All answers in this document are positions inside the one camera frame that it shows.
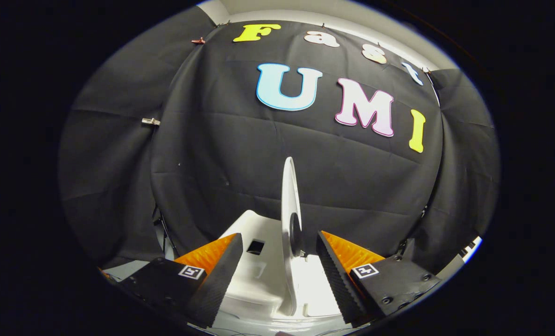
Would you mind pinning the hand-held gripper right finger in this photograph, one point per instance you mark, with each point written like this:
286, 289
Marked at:
338, 280

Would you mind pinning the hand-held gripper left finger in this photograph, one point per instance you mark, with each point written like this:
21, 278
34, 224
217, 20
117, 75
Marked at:
226, 275

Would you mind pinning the black round lid pull tab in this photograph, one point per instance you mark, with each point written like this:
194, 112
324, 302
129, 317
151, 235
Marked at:
296, 233

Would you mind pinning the white toilet lid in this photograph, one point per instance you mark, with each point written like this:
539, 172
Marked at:
287, 196

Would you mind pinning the white ceramic toilet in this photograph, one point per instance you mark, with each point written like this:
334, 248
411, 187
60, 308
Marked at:
254, 280

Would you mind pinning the grey box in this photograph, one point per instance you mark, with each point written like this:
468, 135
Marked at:
451, 267

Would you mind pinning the black backdrop cloth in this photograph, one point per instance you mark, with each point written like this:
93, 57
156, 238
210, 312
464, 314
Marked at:
240, 154

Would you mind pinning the black and white shelf rack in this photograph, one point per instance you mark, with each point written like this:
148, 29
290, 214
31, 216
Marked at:
472, 247

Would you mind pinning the silver metal clip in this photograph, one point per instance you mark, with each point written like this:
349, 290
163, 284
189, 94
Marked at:
150, 122

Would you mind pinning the copper spring clip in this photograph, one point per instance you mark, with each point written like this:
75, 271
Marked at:
198, 41

